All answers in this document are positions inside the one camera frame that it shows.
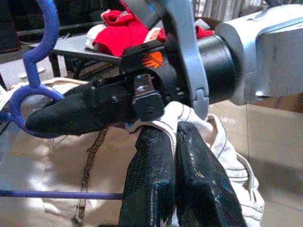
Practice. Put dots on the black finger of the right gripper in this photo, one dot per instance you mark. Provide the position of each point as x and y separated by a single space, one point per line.
71 116
104 86

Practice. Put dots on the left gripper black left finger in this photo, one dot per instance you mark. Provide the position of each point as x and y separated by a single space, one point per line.
151 170

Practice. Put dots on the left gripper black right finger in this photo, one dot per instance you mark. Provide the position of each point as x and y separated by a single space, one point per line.
201 179

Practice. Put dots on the cream denim jacket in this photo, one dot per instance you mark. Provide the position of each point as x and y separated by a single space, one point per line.
59 165

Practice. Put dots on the purple clothes hanger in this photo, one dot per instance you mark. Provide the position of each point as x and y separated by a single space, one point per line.
50 26

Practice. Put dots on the red cloth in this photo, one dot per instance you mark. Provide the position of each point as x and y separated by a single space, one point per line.
118 37

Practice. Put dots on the grey pleated curtain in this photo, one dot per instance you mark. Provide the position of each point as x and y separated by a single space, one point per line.
232 7

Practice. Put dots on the light blue right wrist camera mount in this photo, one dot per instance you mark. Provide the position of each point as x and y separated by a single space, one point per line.
184 35

